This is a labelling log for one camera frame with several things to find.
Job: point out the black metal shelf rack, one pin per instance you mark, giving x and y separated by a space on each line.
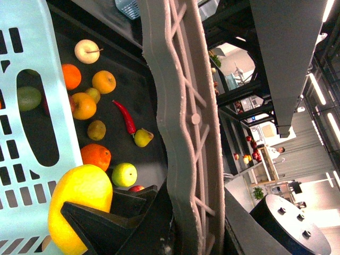
270 17

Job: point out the small yellow green fruit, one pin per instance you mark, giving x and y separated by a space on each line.
94 94

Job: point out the person in white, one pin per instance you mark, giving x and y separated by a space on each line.
273 152

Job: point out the green apple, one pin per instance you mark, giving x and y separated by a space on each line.
124 175

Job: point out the small blue shopping basket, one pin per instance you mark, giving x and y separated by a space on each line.
129 8

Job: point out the yellow apple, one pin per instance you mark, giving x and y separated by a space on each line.
104 82
85 106

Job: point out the red chili pepper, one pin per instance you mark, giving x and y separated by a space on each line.
129 122

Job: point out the light blue plastic basket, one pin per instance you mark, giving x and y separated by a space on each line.
37 146

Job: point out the orange mandarin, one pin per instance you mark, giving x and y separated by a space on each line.
72 76

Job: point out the green lime front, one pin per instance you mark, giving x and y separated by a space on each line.
28 98

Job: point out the red apple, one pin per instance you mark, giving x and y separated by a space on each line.
72 103

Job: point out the yellow apple back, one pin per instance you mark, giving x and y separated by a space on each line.
104 82

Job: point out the yellow apple front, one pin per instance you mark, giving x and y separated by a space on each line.
85 106

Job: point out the white pear with stem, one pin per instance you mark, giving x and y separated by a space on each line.
87 51

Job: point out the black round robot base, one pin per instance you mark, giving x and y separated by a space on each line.
288 225

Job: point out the left gripper grey lattice finger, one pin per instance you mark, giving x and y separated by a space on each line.
175 49

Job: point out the yellow lemon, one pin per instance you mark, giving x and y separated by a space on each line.
86 186

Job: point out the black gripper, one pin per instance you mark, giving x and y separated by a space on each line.
142 223

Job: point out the yellow green pear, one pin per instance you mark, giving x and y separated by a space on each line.
143 137

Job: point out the large orange front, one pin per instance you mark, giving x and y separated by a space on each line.
95 154

